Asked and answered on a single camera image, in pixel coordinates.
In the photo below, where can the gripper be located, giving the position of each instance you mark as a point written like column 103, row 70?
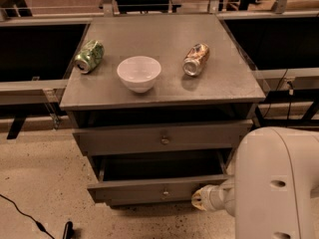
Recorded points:
column 208, row 196

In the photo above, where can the grey drawer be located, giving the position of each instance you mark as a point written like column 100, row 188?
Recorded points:
column 154, row 177
column 162, row 137

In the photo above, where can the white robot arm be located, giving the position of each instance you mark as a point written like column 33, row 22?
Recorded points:
column 276, row 176

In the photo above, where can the grey top drawer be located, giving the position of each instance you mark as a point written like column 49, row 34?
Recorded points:
column 162, row 137

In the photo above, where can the grey wooden drawer cabinet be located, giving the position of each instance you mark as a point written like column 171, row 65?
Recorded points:
column 224, row 90

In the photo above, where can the white ceramic bowl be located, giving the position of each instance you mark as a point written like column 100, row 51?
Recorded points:
column 139, row 73

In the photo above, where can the crushed orange soda can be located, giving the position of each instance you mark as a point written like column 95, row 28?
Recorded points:
column 196, row 59

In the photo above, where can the crushed green soda can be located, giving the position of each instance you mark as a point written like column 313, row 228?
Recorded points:
column 89, row 57

